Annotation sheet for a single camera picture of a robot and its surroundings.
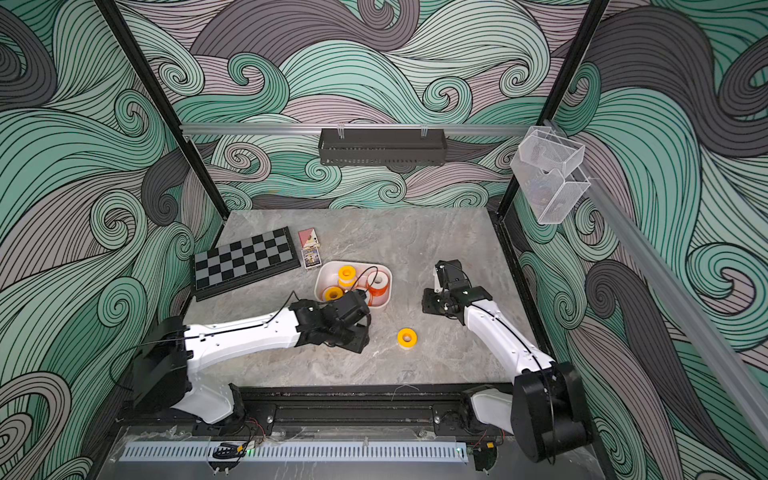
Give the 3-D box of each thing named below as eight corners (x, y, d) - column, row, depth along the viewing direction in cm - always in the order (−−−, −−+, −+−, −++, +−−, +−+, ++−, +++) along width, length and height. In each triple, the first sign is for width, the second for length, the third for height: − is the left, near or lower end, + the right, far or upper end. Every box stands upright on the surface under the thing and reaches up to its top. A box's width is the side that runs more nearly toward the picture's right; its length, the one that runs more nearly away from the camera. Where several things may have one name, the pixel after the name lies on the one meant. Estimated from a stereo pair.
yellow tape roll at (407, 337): (397, 349, 87) (398, 346, 85) (397, 331, 91) (397, 327, 89) (418, 349, 87) (419, 346, 85) (416, 331, 91) (417, 327, 89)
